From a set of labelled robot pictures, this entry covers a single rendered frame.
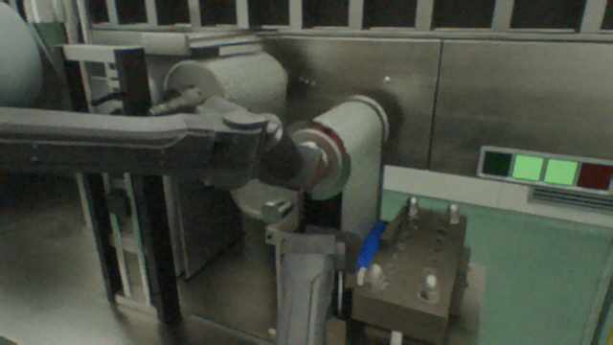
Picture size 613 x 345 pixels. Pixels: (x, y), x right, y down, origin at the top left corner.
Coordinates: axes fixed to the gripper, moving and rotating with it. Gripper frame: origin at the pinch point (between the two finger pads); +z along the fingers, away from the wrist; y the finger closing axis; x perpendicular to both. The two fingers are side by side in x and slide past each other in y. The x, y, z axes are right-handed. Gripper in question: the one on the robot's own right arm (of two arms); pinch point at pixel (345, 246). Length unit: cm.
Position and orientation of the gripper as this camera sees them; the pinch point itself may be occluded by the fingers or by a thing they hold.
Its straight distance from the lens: 80.8
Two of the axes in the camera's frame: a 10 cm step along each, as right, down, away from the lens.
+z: 3.7, 1.2, 9.2
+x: 2.0, -9.8, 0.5
